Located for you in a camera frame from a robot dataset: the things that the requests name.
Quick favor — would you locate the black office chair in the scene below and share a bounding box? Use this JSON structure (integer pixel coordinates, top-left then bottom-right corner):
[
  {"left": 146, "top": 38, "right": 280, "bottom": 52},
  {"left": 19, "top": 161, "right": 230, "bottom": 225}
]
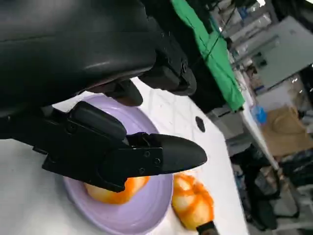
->
[{"left": 242, "top": 144, "right": 300, "bottom": 231}]

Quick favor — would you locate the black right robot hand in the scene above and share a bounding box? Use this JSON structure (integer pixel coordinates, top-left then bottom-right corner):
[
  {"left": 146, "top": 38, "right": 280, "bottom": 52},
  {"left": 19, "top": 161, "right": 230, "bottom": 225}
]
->
[{"left": 196, "top": 220, "right": 218, "bottom": 235}]

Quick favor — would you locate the orange white toy bread roll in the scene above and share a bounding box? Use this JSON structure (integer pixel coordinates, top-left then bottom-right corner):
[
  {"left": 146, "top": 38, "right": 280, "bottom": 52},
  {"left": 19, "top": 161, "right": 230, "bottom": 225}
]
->
[
  {"left": 84, "top": 175, "right": 150, "bottom": 205},
  {"left": 171, "top": 171, "right": 215, "bottom": 231}
]

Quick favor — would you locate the white machine cabinet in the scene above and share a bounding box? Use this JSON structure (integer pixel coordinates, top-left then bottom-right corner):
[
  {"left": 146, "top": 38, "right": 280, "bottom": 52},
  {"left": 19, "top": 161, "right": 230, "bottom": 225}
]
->
[{"left": 253, "top": 16, "right": 313, "bottom": 93}]

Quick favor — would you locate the brown cardboard box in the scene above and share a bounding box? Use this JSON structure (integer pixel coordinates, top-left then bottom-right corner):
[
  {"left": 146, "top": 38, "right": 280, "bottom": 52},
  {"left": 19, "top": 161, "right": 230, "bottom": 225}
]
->
[{"left": 263, "top": 106, "right": 313, "bottom": 156}]

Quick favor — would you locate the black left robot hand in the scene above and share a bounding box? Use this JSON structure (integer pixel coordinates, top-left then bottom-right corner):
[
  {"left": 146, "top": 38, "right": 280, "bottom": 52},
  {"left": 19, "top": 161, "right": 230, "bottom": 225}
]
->
[{"left": 0, "top": 0, "right": 208, "bottom": 193}]

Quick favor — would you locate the blue plastic bag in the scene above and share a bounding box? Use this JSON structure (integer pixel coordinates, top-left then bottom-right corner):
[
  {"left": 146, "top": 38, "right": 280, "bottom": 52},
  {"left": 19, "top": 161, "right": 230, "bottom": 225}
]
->
[{"left": 251, "top": 105, "right": 268, "bottom": 125}]

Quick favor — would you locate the green cloth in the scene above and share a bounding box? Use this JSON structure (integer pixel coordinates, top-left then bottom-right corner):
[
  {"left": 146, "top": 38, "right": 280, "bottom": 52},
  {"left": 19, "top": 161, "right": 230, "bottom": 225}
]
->
[{"left": 171, "top": 0, "right": 245, "bottom": 113}]

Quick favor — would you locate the lilac plate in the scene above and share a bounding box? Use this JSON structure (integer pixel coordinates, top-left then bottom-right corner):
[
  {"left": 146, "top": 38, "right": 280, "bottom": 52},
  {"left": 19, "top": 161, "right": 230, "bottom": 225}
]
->
[{"left": 63, "top": 94, "right": 174, "bottom": 232}]

